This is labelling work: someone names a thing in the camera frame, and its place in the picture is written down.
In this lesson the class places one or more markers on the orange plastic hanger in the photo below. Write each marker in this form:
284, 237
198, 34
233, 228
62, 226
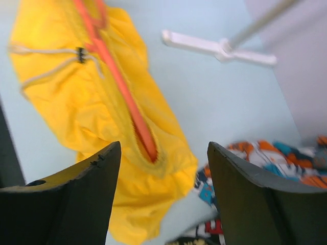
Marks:
98, 46

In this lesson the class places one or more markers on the white clothes rack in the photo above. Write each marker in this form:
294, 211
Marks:
227, 50

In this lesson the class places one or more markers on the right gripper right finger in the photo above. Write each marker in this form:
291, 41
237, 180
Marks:
259, 207

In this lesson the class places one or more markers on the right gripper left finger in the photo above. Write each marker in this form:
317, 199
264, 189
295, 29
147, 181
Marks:
72, 206

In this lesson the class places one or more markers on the yellow shorts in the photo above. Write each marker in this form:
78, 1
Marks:
75, 93

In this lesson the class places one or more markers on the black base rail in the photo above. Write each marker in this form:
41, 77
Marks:
11, 174

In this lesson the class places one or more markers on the colourful patterned shorts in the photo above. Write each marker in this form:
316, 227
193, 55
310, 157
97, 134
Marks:
303, 165

